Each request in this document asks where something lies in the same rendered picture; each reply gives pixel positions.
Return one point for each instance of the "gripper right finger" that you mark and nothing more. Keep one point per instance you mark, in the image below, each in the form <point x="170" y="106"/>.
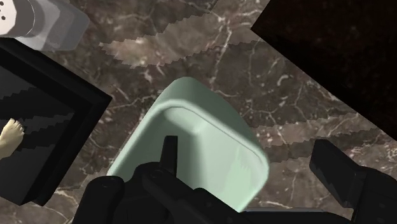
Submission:
<point x="366" y="189"/>

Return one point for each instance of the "white grey shaker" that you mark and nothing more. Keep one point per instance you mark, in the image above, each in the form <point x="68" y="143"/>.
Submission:
<point x="34" y="18"/>

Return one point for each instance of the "pale green square bowl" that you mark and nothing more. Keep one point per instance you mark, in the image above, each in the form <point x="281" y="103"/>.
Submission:
<point x="214" y="145"/>

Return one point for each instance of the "beige figure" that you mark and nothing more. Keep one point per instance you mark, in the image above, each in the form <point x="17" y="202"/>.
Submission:
<point x="11" y="136"/>

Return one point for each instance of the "black square box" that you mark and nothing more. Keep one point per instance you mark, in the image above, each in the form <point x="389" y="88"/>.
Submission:
<point x="55" y="124"/>

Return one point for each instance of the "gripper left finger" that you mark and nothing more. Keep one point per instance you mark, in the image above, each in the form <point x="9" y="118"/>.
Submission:
<point x="169" y="155"/>

